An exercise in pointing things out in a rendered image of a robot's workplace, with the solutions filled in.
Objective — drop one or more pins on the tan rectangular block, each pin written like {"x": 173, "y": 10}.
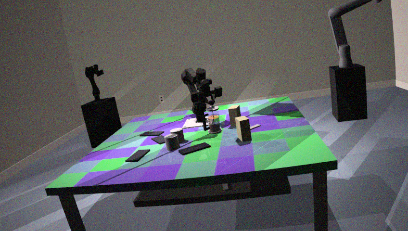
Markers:
{"x": 243, "y": 128}
{"x": 234, "y": 111}

